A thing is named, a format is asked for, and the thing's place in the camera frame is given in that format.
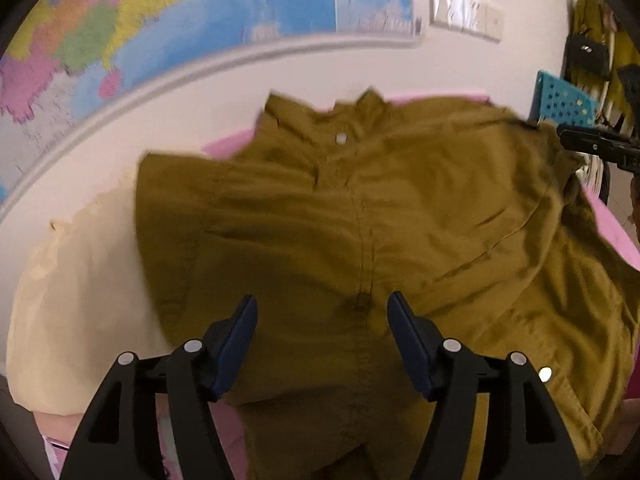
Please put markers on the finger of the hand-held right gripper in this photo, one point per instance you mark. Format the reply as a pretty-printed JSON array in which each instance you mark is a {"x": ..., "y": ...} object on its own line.
[{"x": 600, "y": 147}]

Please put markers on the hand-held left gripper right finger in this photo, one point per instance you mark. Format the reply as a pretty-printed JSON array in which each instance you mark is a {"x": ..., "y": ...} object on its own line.
[{"x": 412, "y": 347}]

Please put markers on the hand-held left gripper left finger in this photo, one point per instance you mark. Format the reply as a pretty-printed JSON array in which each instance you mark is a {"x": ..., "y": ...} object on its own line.
[{"x": 232, "y": 350}]

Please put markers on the olive green shirt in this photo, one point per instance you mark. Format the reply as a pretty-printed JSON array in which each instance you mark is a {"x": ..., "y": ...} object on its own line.
[{"x": 400, "y": 210}]

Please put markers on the beige fabric bundle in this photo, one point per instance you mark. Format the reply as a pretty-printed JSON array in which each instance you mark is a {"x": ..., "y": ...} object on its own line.
[{"x": 592, "y": 175}]

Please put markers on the large blue perforated basket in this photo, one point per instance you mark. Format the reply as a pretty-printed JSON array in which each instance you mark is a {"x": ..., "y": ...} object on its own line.
[{"x": 560, "y": 100}]

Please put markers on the pink printed bedsheet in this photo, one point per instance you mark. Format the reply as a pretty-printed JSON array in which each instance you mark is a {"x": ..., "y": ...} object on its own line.
[{"x": 617, "y": 230}]

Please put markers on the black handbag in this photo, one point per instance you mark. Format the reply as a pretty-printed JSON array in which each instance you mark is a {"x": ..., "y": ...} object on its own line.
[{"x": 587, "y": 55}]

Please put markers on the yellow hanging garments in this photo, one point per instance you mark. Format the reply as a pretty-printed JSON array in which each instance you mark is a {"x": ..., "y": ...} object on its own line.
[{"x": 627, "y": 52}]

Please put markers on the cream folded cloth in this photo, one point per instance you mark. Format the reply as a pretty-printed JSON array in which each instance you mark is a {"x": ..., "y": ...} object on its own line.
[{"x": 75, "y": 310}]

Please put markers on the white light switch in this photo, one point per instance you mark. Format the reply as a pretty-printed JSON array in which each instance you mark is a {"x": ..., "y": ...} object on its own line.
[{"x": 494, "y": 24}]

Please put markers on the white wall socket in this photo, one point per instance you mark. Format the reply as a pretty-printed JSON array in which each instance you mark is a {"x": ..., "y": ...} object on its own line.
[
  {"x": 472, "y": 15},
  {"x": 446, "y": 4}
]

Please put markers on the colourful wall map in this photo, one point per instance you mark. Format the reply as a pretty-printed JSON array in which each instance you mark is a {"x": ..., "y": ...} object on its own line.
[{"x": 200, "y": 10}]

